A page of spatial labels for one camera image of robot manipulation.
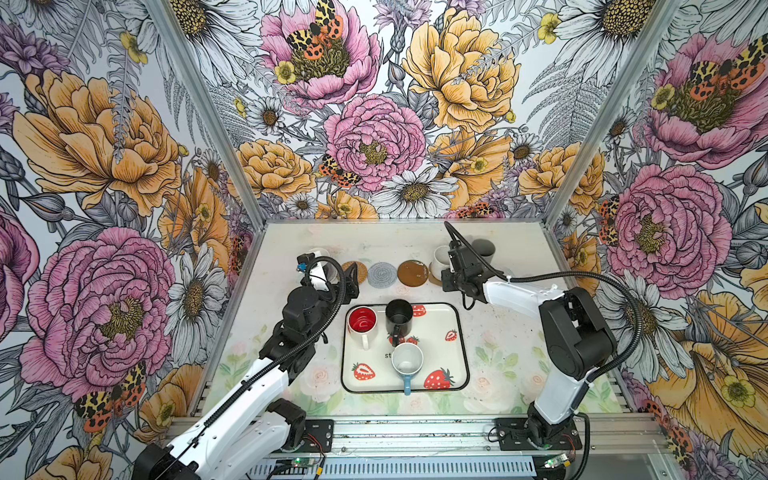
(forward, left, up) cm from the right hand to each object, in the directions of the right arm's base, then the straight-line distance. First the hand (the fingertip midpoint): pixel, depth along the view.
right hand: (451, 282), depth 97 cm
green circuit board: (-46, +42, -5) cm, 62 cm away
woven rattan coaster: (+8, +29, -5) cm, 31 cm away
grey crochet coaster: (+7, +22, -5) cm, 24 cm away
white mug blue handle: (-23, +15, -4) cm, 28 cm away
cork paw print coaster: (+5, +5, -3) cm, 8 cm away
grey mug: (+9, -12, +5) cm, 16 cm away
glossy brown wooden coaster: (+8, +12, -5) cm, 15 cm away
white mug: (+5, +3, +5) cm, 8 cm away
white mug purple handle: (-15, +34, +29) cm, 47 cm away
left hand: (-9, +31, +19) cm, 37 cm away
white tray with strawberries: (-13, +5, -6) cm, 15 cm away
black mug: (-11, +17, -2) cm, 20 cm away
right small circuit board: (-47, -19, -6) cm, 51 cm away
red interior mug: (-11, +28, -2) cm, 30 cm away
